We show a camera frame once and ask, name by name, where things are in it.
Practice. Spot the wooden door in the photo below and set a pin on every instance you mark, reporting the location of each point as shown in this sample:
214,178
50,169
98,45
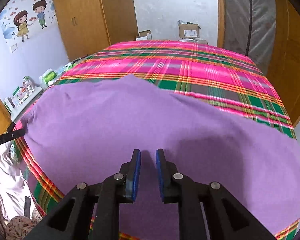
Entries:
284,68

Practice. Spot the cardboard box with label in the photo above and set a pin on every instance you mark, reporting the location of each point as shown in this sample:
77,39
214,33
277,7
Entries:
188,29

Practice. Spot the wooden wardrobe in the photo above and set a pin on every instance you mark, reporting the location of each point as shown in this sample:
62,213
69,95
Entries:
88,26

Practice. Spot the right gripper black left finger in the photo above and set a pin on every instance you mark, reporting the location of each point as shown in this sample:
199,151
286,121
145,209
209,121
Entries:
92,211

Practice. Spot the green tissue pack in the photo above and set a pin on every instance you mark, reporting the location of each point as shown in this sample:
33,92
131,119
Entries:
69,66
48,76

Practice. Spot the grey door curtain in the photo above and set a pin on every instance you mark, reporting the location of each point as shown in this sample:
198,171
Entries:
250,29

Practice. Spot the white storage cabinet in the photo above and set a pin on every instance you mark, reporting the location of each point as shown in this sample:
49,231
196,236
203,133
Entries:
18,111

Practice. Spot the pink plaid bed sheet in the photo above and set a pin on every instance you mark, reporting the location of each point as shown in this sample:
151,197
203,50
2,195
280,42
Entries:
229,81

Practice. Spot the medicine boxes pile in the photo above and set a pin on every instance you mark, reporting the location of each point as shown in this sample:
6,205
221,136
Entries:
20,94

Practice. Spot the patterned left sleeve forearm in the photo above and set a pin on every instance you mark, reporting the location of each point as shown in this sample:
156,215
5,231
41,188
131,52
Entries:
19,226

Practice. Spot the cartoon couple wall sticker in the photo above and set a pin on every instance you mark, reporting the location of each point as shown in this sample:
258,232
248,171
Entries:
23,21

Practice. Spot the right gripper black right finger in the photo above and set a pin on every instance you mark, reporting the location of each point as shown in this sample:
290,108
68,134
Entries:
206,211

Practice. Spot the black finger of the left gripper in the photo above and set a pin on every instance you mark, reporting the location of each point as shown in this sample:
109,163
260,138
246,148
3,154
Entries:
11,134

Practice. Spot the black phone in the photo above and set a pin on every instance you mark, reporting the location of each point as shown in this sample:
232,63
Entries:
27,207

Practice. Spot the white open box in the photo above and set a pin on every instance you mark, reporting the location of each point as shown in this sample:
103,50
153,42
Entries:
145,35

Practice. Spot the purple fleece garment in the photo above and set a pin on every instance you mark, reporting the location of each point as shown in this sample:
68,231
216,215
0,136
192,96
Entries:
84,132

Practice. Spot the side table with glass top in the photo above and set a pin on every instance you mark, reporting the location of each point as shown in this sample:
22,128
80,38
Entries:
61,70

